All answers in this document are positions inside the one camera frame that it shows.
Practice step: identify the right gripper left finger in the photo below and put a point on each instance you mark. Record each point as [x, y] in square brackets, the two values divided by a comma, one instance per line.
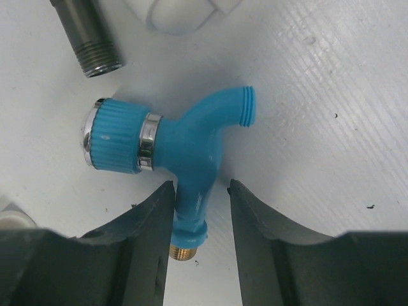
[123, 262]

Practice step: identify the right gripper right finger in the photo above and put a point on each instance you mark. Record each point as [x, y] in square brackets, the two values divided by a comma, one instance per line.
[281, 262]

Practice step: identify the blue plastic faucet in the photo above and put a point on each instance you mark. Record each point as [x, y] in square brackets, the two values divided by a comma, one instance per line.
[129, 138]

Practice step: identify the white elbow fitting centre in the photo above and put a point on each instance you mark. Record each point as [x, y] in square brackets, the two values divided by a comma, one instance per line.
[13, 217]

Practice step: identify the white elbow fitting right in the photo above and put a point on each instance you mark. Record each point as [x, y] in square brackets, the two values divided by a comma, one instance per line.
[183, 17]

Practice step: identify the dark metal lever faucet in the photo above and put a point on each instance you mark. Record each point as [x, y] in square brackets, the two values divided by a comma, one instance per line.
[89, 35]

